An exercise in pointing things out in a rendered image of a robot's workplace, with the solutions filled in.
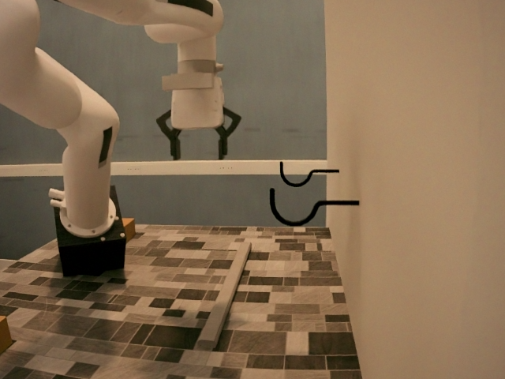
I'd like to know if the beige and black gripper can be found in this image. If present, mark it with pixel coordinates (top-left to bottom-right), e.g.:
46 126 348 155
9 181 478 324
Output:
156 74 241 160

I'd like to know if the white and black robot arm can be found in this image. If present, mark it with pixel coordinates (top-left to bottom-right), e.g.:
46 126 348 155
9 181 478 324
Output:
0 0 223 238

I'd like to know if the beige wall panel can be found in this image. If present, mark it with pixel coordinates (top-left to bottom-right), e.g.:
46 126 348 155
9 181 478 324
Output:
324 0 505 379

